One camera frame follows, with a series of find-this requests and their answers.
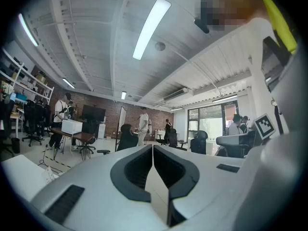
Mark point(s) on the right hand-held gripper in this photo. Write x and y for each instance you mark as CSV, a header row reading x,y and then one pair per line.
x,y
288,129

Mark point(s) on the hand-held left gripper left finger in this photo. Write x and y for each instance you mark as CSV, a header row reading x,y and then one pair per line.
x,y
120,177

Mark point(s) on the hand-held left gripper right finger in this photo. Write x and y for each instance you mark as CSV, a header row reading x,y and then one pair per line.
x,y
185,174

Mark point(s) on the grey strip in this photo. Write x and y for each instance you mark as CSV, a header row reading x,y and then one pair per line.
x,y
51,174

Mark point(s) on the black office chair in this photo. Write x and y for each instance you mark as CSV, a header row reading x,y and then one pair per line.
x,y
199,141
31,119
126,138
172,137

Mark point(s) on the white standing whiteboard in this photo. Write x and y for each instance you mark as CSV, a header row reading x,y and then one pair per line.
x,y
121,121

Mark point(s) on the yellow black striped floor strip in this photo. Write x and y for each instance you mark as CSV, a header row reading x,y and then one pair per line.
x,y
57,162

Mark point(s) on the long white ceiling light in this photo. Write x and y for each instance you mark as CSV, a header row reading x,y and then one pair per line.
x,y
27,29
225,98
123,95
151,28
176,109
68,83

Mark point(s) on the white box appliance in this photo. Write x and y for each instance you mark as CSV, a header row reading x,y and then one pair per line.
x,y
71,126

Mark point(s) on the black monitor screen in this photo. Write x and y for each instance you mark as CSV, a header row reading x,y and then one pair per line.
x,y
93,112

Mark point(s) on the white ceiling air conditioner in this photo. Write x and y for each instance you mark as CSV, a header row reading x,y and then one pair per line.
x,y
176,94

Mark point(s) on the black waste bin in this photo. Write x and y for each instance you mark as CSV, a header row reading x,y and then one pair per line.
x,y
15,145

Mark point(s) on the person's yellow shirt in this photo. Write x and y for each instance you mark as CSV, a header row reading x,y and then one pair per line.
x,y
276,13

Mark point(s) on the round grey ceiling sensor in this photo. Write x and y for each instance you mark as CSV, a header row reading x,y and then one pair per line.
x,y
160,46

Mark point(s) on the white metal shelving rack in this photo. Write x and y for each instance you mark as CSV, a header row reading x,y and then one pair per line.
x,y
29,78

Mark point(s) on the person's head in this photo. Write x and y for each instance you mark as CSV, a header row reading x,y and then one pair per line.
x,y
228,3

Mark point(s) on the black chest camera box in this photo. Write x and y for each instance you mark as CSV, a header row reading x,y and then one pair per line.
x,y
274,61

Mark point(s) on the black head-worn camera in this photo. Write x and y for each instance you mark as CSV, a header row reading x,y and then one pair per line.
x,y
201,26

